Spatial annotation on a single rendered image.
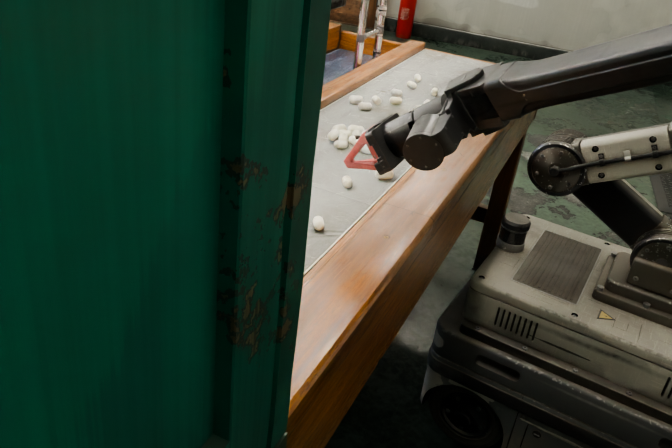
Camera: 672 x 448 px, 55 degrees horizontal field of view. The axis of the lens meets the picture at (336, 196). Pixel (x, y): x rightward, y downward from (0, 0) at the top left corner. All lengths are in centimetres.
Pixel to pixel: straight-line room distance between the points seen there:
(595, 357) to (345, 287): 76
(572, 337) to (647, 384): 17
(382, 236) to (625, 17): 486
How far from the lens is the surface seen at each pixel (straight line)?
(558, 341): 151
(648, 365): 150
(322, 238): 104
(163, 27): 30
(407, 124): 94
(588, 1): 573
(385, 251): 98
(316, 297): 86
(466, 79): 90
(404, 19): 575
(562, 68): 80
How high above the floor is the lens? 127
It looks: 27 degrees down
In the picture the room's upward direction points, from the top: 7 degrees clockwise
